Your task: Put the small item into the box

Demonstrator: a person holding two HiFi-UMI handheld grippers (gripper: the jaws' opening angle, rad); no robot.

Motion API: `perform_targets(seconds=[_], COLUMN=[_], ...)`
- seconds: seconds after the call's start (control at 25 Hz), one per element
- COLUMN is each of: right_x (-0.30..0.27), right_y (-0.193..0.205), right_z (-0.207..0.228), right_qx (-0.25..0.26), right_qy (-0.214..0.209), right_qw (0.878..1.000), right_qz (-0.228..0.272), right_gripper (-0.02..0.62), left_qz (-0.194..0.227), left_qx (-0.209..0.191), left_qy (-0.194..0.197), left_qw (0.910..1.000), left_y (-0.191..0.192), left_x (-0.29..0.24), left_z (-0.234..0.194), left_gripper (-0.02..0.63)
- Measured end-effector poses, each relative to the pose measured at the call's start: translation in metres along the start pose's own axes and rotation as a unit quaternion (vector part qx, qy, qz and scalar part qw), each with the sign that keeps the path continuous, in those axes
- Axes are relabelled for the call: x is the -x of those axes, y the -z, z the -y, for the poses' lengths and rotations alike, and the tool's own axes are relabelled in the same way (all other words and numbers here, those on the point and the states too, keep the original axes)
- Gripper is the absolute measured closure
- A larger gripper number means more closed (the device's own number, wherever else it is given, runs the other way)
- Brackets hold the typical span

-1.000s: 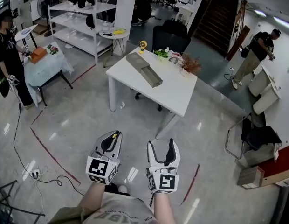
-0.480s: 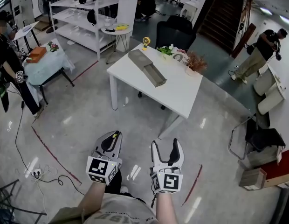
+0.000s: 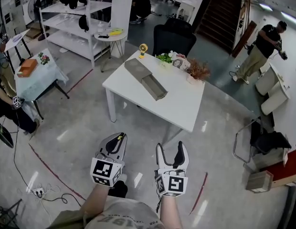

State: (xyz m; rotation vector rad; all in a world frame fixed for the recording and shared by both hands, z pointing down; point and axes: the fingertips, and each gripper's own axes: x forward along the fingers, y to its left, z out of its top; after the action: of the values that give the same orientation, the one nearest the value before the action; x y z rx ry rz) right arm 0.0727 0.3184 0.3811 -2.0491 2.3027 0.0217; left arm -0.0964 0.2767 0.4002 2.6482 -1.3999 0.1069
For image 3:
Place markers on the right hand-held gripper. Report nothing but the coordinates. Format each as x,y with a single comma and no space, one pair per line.
173,184

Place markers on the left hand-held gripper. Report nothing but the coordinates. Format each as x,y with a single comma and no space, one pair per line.
103,170

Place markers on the grey drawer box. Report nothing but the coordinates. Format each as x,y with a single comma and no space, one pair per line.
143,76

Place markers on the small yellow fan item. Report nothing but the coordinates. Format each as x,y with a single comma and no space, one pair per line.
143,49

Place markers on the person's left forearm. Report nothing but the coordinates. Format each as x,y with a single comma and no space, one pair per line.
96,198

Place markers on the person's right forearm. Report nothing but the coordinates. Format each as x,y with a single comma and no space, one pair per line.
170,211

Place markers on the orange tissue box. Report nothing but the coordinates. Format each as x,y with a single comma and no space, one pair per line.
27,68

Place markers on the person's black shoe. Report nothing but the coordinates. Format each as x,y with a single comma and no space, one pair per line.
118,188

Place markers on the white square table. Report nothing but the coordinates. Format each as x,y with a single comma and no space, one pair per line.
176,99

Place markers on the person's beige printed shirt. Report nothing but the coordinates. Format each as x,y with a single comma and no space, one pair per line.
119,216

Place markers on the white power strip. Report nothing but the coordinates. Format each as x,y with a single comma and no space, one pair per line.
39,192

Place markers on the wooden crate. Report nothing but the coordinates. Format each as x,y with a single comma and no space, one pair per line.
267,159
259,181

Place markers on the dried orange plant pot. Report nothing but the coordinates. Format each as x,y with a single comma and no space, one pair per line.
197,70

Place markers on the portrait printed cushion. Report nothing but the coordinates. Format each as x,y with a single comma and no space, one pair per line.
180,62

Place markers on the black bag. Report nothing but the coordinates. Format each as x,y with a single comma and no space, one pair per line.
269,141

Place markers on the table with pale blue cloth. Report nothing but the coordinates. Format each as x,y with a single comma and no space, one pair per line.
38,80

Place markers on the white flower pot plant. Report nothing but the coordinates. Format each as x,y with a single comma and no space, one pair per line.
164,58

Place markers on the round white side table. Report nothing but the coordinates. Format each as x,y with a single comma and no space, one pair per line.
111,38

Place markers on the black phone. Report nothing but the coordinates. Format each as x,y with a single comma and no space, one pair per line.
103,36

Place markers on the yellow packet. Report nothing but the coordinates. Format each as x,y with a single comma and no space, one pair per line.
115,31

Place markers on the white cylindrical bin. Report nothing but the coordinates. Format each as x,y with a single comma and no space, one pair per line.
274,101
266,81

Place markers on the black office chair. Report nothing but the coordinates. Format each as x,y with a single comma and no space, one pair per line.
173,40

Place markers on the white bottle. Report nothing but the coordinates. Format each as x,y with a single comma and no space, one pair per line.
100,28

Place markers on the white shelf unit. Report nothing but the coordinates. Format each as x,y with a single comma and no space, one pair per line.
66,20

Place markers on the brown wooden plank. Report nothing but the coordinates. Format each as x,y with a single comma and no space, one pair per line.
243,39

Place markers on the tilted drawing table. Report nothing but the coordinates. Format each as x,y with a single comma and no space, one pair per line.
16,42

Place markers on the dark wooden staircase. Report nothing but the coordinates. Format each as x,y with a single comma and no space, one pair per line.
219,13

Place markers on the black standing fan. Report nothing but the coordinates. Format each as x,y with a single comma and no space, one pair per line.
34,8

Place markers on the metal frame chair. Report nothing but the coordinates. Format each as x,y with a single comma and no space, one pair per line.
241,149

